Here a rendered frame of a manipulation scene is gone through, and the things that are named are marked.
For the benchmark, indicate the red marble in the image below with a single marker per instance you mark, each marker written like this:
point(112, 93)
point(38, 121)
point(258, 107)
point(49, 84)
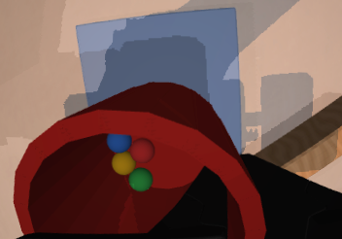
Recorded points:
point(142, 150)

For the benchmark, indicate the green marble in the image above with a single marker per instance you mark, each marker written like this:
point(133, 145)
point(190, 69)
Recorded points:
point(140, 179)

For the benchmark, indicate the yellow marble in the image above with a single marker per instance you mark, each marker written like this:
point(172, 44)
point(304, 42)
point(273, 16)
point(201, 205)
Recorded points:
point(123, 163)

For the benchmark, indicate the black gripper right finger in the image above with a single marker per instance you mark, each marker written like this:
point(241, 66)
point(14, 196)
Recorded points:
point(294, 207)

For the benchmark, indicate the blue marble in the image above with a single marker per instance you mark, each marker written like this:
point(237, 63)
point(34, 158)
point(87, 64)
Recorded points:
point(119, 143)

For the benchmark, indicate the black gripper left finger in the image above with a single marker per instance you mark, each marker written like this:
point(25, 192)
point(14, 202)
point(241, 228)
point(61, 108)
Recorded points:
point(200, 214)

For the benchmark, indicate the red cup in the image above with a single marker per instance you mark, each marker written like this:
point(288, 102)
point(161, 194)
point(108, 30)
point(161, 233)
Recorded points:
point(66, 183)

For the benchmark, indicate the brown wooden beam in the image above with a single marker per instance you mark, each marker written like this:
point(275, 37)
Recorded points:
point(312, 145)

